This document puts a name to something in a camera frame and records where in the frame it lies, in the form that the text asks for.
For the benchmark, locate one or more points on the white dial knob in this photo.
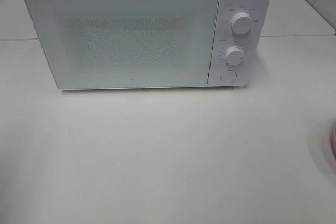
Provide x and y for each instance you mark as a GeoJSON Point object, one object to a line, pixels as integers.
{"type": "Point", "coordinates": [241, 22]}
{"type": "Point", "coordinates": [234, 55]}

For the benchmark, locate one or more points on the round door release button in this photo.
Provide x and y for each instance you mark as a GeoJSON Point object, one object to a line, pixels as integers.
{"type": "Point", "coordinates": [229, 76]}

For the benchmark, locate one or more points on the white microwave door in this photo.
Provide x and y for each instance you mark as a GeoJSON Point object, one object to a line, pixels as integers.
{"type": "Point", "coordinates": [104, 44]}

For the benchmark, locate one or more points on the pink plate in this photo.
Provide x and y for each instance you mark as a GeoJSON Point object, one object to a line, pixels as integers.
{"type": "Point", "coordinates": [332, 141]}

